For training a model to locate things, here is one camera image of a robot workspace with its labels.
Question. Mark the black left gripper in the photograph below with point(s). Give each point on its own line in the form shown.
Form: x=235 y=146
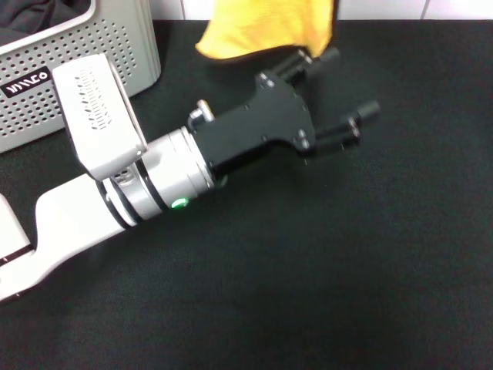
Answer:
x=250 y=127

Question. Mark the grey yellow black-edged towel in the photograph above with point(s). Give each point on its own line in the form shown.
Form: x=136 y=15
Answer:
x=265 y=27

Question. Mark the silver metal elbow fitting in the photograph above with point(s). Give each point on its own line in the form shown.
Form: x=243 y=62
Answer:
x=201 y=112

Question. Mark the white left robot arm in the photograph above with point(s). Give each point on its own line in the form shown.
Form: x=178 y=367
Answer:
x=77 y=216

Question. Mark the black tablecloth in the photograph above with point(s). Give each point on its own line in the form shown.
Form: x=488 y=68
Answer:
x=308 y=270

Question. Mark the grey perforated storage box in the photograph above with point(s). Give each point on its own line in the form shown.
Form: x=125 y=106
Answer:
x=34 y=115

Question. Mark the black fabric bundle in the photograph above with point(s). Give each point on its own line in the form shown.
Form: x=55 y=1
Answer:
x=31 y=13

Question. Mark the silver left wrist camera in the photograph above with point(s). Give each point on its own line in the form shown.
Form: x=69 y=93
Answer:
x=96 y=112

